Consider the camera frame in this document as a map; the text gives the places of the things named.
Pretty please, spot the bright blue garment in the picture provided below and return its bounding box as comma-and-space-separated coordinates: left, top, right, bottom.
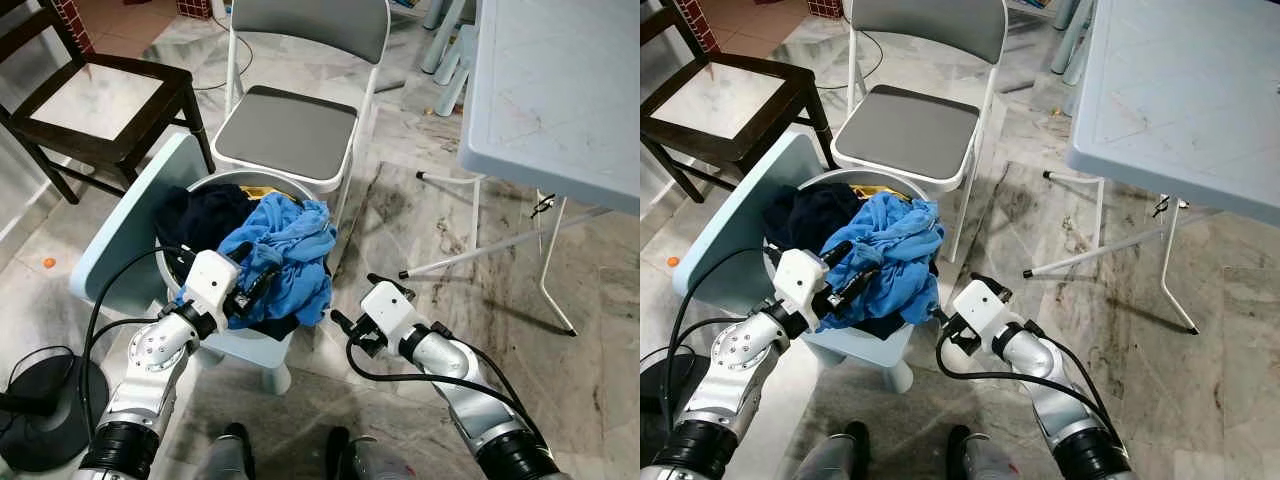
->
180, 192, 338, 329
815, 192, 946, 331

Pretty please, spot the dark navy garment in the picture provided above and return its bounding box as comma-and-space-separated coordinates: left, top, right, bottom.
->
155, 183, 259, 261
765, 183, 851, 251

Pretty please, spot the grey round laundry basket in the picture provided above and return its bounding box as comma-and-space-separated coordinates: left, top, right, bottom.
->
155, 168, 331, 341
765, 168, 946, 341

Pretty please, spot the robot right leg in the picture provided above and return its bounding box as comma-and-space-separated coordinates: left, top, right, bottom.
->
325, 427, 411, 480
945, 427, 1026, 480

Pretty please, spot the robot leg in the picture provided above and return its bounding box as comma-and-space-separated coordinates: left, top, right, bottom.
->
205, 423, 256, 480
325, 427, 411, 480
800, 423, 871, 480
945, 427, 1026, 480

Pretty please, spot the pale blue plastic chair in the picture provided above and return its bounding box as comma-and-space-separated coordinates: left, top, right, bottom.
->
672, 130, 916, 394
68, 133, 296, 396

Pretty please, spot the grey white folding chair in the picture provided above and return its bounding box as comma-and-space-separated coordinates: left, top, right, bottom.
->
832, 0, 1009, 263
210, 0, 391, 226

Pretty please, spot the robot left leg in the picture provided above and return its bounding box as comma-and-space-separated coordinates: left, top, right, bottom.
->
800, 423, 871, 480
205, 423, 256, 480

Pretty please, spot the dark wooden chair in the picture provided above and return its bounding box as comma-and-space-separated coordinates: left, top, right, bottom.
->
640, 0, 839, 204
0, 0, 216, 206

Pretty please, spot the black round stand base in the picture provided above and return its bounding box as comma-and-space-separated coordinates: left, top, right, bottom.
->
640, 352, 701, 466
0, 350, 109, 473

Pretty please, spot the pale plastic stool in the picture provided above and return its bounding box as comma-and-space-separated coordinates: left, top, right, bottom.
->
420, 0, 479, 116
1048, 0, 1096, 91

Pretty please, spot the blue-grey plastic folding table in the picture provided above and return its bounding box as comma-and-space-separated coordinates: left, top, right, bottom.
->
1065, 0, 1280, 226
458, 0, 641, 216

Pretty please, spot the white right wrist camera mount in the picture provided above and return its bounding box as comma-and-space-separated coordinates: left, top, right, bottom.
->
950, 280, 1009, 346
360, 282, 419, 346

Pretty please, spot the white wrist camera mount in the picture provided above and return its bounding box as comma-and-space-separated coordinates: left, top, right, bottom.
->
775, 248, 831, 323
360, 282, 419, 346
182, 250, 241, 326
950, 280, 1009, 346

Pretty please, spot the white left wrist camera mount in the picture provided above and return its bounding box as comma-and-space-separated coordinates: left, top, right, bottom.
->
182, 250, 241, 326
775, 248, 831, 323

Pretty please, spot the white metal table leg frame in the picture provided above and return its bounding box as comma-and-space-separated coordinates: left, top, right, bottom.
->
1022, 170, 1201, 336
398, 170, 621, 336

